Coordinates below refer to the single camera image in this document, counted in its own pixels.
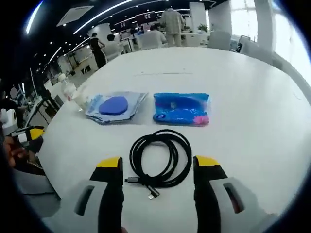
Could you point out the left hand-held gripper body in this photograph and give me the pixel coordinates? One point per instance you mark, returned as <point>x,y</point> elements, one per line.
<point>8,121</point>

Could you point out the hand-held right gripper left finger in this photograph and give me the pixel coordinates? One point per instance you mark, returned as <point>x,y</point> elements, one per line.
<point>87,201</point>

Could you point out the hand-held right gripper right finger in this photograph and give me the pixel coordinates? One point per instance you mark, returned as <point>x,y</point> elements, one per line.
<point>226,201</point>

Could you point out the clear plastic bottle red label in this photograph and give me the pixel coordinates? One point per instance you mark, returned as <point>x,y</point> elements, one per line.
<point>66,87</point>

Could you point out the blue tissue packet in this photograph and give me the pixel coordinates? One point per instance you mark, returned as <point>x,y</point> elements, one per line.
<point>182,109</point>

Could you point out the person's left hand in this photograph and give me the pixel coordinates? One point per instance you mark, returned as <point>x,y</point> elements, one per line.
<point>14,153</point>

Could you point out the person's right hand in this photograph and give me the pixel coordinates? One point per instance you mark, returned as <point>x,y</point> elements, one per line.
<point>124,230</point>

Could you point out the white table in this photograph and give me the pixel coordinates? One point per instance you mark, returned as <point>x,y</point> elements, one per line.
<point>243,121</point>

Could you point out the ceiling air vent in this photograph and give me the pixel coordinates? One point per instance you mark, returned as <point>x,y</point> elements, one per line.
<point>75,15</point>

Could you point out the white office chair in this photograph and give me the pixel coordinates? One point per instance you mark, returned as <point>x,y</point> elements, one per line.
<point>219,41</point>

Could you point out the potted green plant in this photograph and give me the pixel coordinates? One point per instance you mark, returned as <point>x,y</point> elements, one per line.
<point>203,28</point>

